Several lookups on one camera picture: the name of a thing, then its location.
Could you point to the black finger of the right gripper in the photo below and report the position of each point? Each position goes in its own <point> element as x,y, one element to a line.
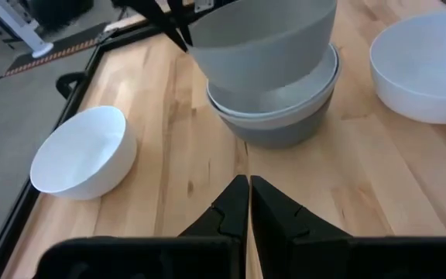
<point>182,23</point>
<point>157,19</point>

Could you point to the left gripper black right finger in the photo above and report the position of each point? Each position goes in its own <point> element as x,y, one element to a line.
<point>277,217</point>

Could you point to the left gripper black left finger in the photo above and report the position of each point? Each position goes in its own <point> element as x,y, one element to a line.
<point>228,217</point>

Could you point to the white bowl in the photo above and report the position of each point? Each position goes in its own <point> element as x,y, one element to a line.
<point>420,66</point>
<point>285,104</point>
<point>83,153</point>

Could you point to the dark grey bowl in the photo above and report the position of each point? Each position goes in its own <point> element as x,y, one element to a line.
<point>281,135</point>

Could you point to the black mat with striped edge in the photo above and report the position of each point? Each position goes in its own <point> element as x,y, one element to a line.
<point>60,48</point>

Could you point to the silver frame bracket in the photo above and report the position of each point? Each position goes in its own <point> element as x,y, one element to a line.
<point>204,4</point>

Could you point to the black frame clamp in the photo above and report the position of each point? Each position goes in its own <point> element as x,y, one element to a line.
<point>62,83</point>

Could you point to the white post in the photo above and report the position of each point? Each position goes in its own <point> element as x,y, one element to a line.
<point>21,29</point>

